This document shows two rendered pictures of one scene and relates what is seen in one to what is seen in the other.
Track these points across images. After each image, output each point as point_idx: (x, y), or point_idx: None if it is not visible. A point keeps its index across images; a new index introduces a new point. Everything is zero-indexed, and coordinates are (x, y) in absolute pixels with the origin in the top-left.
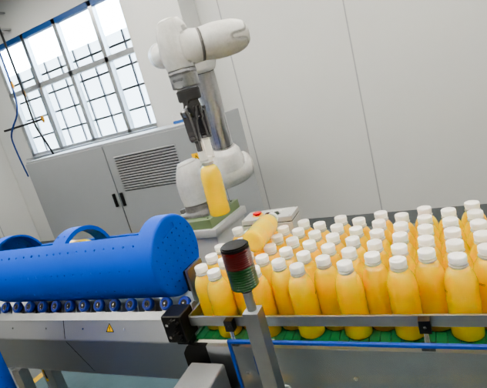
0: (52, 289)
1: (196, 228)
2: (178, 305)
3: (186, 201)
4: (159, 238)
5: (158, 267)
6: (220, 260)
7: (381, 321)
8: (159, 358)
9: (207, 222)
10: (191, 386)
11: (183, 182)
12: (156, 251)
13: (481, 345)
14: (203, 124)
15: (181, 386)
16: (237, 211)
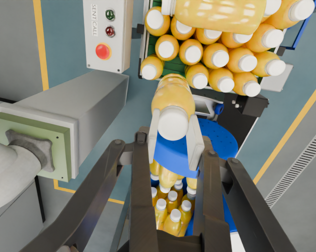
0: None
1: (69, 146)
2: (246, 107)
3: (36, 172)
4: (219, 151)
5: (229, 139)
6: (251, 66)
7: None
8: None
9: (65, 135)
10: (285, 78)
11: (14, 190)
12: (229, 147)
13: None
14: (147, 178)
15: (281, 86)
16: (16, 110)
